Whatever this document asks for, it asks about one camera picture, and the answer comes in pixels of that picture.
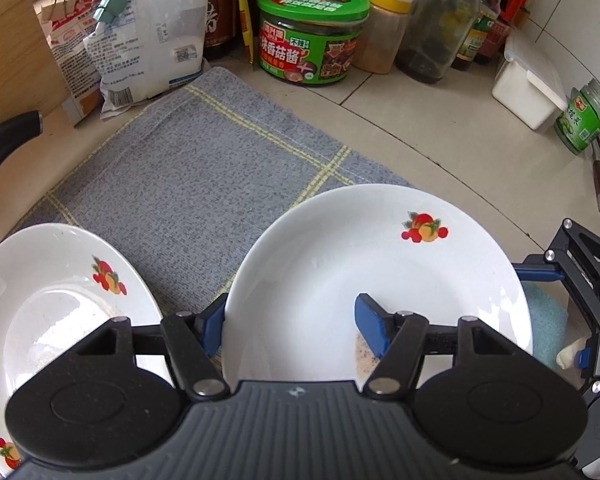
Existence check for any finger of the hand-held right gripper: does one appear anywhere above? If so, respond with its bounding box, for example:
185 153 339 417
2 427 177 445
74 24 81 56
511 218 600 332
576 346 600 395

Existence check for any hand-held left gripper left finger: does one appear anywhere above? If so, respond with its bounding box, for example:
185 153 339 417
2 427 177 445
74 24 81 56
74 293 230 402

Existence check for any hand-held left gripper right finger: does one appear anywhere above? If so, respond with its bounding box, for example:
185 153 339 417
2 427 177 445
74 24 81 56
355 293 523 401

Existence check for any white fruit-print plate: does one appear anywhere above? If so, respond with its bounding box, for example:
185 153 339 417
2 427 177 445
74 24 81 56
221 183 534 391
0 223 173 478

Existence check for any teal cloth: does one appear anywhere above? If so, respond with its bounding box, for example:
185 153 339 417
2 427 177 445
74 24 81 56
522 280 570 372

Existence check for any green jar metal lid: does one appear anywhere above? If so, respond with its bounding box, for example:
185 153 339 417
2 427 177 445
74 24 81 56
554 79 600 156

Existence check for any grey checked cloth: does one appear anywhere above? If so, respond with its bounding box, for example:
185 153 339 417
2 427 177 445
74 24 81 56
0 66 412 321

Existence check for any white plastic container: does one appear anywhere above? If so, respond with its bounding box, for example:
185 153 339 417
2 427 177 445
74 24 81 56
491 30 569 132

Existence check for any yellow-green label bottle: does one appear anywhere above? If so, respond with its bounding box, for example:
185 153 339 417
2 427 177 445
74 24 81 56
450 0 501 72

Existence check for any green lid sauce jar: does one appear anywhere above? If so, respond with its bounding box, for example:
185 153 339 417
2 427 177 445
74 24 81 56
256 0 371 88

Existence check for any yellow lid spice jar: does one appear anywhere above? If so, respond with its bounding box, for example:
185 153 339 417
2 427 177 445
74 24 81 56
352 0 415 75

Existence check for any white plastic bag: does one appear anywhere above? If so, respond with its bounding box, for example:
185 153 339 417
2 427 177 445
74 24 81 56
82 0 214 122

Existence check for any red and white bag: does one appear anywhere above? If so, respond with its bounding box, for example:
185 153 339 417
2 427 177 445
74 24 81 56
39 0 131 127

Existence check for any yellow seasoning packet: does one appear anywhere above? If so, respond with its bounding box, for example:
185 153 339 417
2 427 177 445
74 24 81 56
236 0 257 67

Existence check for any dark soy sauce bottle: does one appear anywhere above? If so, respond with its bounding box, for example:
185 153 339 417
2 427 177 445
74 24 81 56
202 0 239 62

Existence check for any green binder clip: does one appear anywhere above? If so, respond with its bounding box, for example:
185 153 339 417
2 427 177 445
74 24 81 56
92 0 132 23

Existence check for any wooden cutting board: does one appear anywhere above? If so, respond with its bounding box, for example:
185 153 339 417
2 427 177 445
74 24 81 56
0 0 73 133

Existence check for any black handle kitchen knife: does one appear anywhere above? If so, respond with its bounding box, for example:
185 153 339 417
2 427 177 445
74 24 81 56
0 110 44 187

